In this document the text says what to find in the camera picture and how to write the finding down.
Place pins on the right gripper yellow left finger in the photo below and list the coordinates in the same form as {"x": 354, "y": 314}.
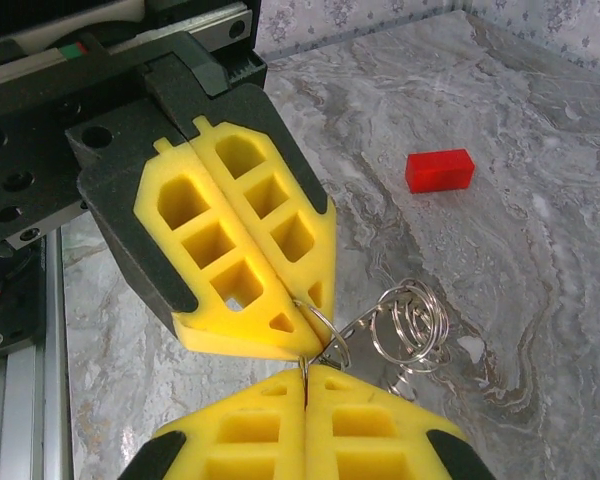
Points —
{"x": 250, "y": 415}

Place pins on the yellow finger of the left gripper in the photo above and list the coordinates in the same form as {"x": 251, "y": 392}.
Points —
{"x": 145, "y": 240}
{"x": 280, "y": 150}

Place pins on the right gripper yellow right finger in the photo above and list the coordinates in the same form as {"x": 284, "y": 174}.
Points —
{"x": 360, "y": 405}

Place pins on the large steel split keyring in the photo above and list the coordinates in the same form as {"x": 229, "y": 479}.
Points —
{"x": 304, "y": 367}

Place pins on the steel plate with small rings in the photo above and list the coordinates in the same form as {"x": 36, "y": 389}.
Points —
{"x": 362, "y": 322}

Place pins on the plain red block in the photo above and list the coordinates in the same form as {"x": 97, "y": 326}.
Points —
{"x": 437, "y": 172}

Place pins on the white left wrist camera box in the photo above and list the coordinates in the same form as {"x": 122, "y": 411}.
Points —
{"x": 40, "y": 20}

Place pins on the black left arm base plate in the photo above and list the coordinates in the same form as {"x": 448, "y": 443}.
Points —
{"x": 10, "y": 310}

